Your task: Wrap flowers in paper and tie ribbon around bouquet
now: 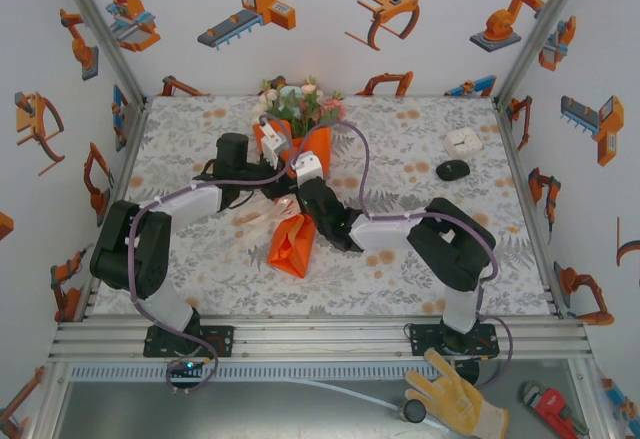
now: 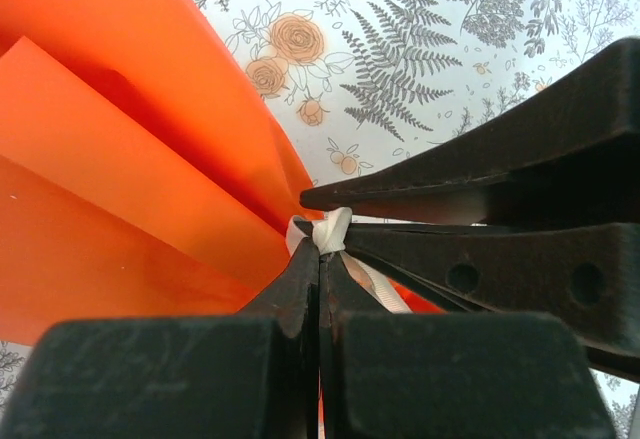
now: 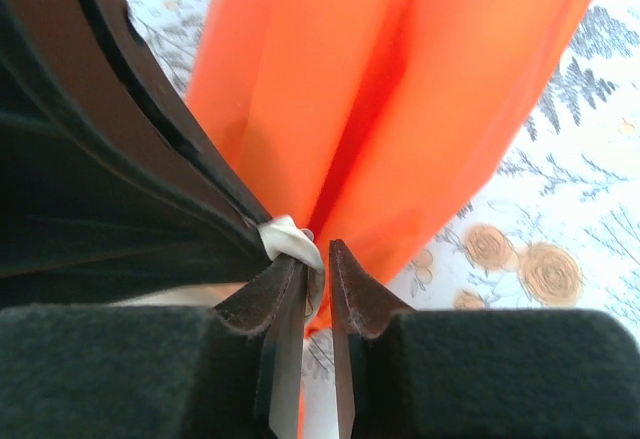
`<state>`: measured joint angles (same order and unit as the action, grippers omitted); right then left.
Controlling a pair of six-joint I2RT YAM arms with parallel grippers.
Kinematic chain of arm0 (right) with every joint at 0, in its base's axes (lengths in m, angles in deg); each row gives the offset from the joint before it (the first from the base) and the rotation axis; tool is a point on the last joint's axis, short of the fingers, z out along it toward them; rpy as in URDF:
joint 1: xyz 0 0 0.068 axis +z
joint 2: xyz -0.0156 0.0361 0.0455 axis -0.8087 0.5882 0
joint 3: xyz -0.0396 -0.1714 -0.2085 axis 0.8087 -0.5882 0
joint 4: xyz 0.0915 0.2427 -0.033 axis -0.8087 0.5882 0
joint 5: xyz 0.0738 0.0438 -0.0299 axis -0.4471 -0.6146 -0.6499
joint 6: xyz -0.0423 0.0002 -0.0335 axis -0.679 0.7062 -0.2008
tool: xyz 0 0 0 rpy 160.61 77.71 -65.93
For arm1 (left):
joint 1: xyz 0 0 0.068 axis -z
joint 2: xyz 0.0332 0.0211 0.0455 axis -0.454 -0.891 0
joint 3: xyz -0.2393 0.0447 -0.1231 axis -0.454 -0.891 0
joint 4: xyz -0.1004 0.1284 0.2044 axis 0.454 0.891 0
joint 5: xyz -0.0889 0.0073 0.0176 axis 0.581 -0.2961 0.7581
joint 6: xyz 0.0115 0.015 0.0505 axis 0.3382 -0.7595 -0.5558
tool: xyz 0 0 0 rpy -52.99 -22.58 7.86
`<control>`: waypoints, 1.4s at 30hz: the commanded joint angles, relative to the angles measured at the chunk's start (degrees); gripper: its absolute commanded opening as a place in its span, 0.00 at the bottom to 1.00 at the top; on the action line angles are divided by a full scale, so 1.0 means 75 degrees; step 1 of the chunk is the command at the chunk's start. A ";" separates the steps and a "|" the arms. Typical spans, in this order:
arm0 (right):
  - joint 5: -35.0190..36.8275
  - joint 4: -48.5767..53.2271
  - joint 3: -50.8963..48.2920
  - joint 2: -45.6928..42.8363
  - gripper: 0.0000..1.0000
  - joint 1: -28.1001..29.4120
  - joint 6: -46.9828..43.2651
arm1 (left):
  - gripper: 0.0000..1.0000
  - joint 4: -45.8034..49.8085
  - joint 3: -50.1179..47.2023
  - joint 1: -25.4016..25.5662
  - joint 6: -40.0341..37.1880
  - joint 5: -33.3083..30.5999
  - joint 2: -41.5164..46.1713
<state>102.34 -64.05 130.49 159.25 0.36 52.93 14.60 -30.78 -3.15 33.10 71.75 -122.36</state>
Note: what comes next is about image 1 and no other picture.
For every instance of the cream printed ribbon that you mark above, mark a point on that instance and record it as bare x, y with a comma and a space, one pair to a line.
260, 219

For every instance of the orange wrapping paper sheet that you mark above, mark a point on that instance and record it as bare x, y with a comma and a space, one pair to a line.
292, 249

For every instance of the artificial flower bouquet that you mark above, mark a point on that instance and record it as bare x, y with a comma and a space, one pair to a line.
300, 101

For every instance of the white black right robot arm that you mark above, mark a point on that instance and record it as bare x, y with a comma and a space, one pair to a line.
450, 249

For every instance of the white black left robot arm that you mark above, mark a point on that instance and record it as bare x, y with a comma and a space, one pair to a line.
150, 254

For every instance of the floral patterned tablecloth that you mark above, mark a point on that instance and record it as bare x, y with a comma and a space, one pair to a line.
400, 279

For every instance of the black oval mouse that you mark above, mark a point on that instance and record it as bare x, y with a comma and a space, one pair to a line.
452, 170

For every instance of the white square clock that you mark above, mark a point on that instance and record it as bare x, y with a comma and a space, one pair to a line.
464, 140

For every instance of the small circuit board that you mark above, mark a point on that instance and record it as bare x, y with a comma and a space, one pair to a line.
187, 366

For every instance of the yellow work glove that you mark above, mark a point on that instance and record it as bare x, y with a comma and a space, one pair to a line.
460, 399

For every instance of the white plastic tube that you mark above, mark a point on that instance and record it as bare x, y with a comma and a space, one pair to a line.
437, 425

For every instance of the red pipe wrench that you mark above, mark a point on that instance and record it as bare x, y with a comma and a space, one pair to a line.
552, 401

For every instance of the aluminium side rail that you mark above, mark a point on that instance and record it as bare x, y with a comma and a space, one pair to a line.
515, 159
134, 129

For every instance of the aluminium table edge rail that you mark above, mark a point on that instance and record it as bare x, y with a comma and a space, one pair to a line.
350, 346

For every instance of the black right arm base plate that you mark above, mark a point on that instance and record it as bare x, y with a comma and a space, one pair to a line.
422, 341

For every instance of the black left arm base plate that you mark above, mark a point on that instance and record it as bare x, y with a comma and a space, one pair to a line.
222, 341

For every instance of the aluminium frame post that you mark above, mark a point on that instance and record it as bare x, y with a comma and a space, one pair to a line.
99, 24
544, 24

